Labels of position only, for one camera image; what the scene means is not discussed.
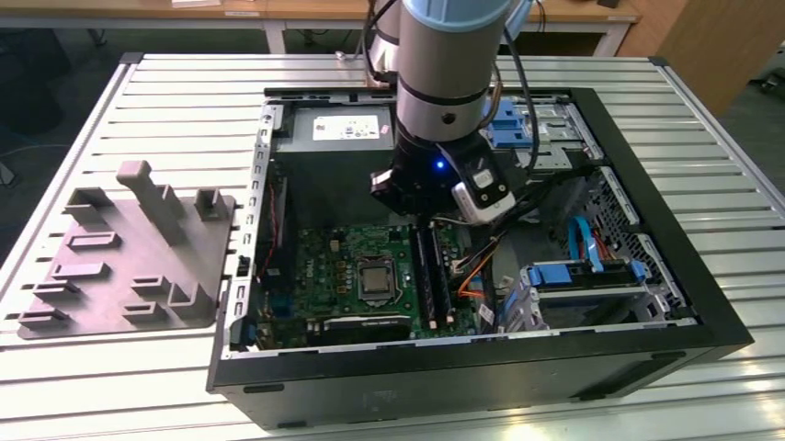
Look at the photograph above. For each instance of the black graphics card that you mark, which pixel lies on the black graphics card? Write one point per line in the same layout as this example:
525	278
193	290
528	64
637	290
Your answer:
368	324

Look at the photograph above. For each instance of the grey parts rack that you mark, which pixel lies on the grey parts rack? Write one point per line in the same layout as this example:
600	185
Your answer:
154	257

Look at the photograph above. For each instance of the CPU socket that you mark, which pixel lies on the CPU socket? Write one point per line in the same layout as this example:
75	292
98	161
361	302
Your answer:
376	262

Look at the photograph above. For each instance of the green motherboard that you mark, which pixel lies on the green motherboard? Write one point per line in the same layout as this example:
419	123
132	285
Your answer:
325	248

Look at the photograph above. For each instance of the blue disk carrier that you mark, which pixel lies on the blue disk carrier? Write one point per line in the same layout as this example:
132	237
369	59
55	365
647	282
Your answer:
552	274

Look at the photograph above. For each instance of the wooden desk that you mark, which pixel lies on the wooden desk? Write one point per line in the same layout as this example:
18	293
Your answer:
123	9

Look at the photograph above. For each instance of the metal drive cage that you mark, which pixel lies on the metal drive cage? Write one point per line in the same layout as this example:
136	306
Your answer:
564	156

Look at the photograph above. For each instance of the black chair base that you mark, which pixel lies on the black chair base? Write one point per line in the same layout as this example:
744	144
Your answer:
774	82

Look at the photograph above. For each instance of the wooden cabinet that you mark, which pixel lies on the wooden cabinet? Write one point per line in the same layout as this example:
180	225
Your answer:
706	46

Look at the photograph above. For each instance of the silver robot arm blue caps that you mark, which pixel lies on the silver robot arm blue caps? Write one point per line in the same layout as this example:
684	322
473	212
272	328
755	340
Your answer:
443	69

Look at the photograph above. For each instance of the grey power supply unit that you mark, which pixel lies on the grey power supply unit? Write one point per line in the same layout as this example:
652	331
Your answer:
332	184

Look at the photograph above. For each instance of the black case fan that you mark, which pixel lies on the black case fan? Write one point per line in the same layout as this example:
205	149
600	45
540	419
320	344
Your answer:
282	206

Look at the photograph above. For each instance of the black PC case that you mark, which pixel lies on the black PC case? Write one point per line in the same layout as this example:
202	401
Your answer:
491	381

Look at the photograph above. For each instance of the silver CPU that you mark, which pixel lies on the silver CPU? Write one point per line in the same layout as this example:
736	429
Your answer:
377	281

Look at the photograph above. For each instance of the blue board connector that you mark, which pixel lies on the blue board connector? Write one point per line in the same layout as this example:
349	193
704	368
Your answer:
282	307

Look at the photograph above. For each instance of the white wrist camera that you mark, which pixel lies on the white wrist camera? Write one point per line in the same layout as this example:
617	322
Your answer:
485	197

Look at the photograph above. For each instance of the blue drive latch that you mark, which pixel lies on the blue drive latch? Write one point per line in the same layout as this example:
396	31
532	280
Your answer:
512	124

